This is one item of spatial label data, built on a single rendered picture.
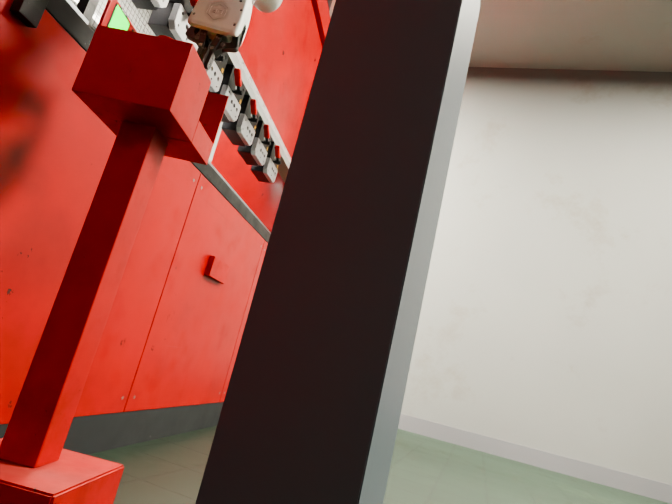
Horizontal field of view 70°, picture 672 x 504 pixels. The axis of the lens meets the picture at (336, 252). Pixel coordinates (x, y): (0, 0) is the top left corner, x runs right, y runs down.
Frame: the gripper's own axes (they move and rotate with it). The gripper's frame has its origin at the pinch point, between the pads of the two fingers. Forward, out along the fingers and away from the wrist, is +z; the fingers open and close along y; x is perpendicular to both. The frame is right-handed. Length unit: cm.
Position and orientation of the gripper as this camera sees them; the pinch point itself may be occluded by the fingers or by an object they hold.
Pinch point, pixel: (203, 61)
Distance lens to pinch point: 101.8
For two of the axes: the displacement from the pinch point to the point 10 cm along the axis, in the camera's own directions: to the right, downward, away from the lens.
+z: -3.1, 9.2, -2.2
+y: 9.5, 3.0, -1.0
